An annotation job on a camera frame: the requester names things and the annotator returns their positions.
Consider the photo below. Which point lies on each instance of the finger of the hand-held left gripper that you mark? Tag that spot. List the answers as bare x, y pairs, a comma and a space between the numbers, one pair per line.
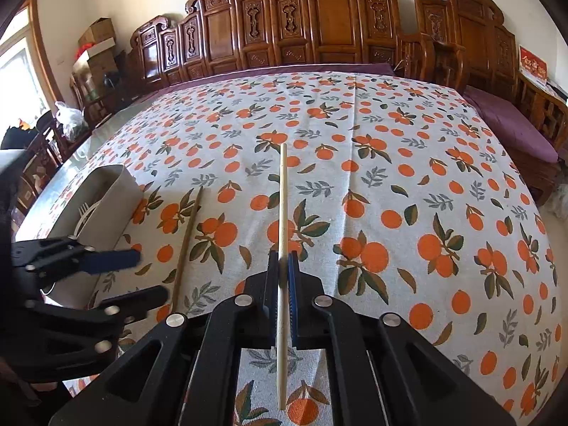
133, 304
111, 259

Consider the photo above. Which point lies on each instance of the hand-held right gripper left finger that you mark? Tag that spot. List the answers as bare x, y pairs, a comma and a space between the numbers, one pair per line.
273, 301

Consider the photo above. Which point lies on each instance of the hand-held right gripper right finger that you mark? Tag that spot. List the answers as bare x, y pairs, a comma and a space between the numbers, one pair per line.
293, 301

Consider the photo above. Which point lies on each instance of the metal tray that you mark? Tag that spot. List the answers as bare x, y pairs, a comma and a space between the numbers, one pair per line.
117, 204

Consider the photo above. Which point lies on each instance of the brown wooden chopstick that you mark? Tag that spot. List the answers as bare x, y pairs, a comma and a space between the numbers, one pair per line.
188, 239

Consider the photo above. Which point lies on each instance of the cream plastic fork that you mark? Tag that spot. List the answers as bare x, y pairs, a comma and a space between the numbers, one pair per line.
86, 215

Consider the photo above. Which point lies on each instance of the dark wooden chair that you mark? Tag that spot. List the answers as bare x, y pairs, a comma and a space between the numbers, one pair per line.
40, 155

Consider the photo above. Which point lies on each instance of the white plastic bag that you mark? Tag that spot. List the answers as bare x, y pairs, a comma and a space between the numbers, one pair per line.
71, 120

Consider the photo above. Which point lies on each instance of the orange fruit print tablecloth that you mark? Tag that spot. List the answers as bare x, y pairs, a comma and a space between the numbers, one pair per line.
399, 186

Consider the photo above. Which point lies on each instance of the cardboard boxes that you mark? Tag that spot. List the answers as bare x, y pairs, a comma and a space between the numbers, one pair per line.
100, 49

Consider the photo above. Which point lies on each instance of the purple bench cushion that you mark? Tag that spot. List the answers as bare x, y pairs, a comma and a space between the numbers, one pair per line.
288, 71

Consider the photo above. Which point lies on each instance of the purple armchair cushion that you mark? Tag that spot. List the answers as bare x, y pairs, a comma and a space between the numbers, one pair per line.
510, 128

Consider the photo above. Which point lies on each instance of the carved wooden bench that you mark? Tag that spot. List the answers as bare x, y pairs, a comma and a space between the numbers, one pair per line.
288, 22

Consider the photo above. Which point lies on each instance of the carved wooden armchair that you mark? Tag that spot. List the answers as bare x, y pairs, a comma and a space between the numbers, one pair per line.
470, 35

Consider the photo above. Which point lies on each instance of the red desk calendar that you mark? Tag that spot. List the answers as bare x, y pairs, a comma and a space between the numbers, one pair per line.
534, 64

